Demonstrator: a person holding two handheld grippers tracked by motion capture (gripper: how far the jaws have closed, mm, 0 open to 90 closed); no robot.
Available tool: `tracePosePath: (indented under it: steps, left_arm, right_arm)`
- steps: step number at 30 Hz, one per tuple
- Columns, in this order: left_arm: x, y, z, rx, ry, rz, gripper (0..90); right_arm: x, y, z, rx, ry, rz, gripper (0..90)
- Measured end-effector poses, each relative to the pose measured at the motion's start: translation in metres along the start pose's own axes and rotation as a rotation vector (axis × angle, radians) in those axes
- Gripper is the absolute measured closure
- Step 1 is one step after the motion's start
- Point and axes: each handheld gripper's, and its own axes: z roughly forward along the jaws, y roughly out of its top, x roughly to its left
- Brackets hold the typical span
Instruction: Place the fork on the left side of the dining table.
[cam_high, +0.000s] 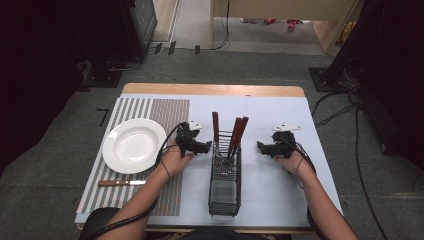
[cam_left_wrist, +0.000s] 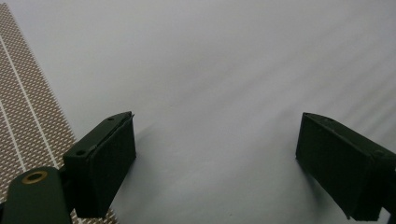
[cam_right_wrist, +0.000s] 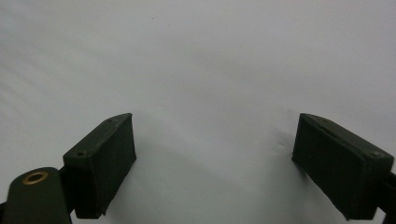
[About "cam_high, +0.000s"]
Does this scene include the yellow object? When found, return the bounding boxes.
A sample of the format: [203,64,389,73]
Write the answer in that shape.
[339,20,357,46]

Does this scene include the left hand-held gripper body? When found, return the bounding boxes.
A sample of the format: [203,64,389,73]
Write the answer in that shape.
[175,119,203,158]

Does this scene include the person's dark clothed lap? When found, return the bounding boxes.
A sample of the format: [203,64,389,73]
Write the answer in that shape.
[179,226,269,240]

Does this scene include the person's left hand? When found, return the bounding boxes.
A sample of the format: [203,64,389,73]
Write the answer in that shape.
[160,142,196,180]

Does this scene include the black wire cutlery holder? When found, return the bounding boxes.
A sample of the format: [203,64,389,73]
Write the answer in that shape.
[207,130,243,218]

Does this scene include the black floor cable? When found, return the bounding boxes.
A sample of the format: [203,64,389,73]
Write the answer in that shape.
[353,104,390,240]
[314,102,358,129]
[310,90,359,118]

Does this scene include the black stand base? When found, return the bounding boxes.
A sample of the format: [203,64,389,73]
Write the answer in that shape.
[308,66,354,93]
[81,59,126,89]

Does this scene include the white plate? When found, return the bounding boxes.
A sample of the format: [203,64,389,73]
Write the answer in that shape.
[102,117,167,175]

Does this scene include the black rounded chair part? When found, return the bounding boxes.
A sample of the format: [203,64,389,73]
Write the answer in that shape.
[78,206,122,240]

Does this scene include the wooden handled table knife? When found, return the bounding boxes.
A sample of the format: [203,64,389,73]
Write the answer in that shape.
[97,179,147,187]

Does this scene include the black curtain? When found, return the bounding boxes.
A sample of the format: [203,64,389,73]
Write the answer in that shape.
[0,0,134,174]

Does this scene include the light wooden desk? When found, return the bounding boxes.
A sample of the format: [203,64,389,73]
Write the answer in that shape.
[209,0,363,55]

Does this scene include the striped woven placemat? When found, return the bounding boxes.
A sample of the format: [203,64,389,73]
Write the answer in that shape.
[75,97,191,217]

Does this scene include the wooden handled utensil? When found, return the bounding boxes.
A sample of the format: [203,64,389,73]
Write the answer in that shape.
[232,116,250,157]
[211,111,221,148]
[227,116,243,158]

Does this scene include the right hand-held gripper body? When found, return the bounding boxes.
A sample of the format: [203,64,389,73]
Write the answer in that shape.
[271,122,303,160]

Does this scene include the black hanging cable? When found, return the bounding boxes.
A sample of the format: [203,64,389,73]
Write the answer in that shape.
[209,0,232,52]

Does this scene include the red shoes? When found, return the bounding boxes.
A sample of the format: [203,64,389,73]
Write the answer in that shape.
[263,17,303,32]

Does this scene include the wooden table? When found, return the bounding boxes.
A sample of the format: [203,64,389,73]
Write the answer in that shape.
[75,82,313,234]

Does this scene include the person's right hand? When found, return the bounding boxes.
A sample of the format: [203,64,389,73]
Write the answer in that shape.
[274,149,316,180]

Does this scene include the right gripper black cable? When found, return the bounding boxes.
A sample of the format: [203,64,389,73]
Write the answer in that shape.
[289,133,323,240]

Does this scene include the dark glass cabinet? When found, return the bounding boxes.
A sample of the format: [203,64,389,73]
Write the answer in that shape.
[128,0,158,62]

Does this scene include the light blue table sheet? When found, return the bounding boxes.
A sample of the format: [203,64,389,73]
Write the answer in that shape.
[74,93,344,225]

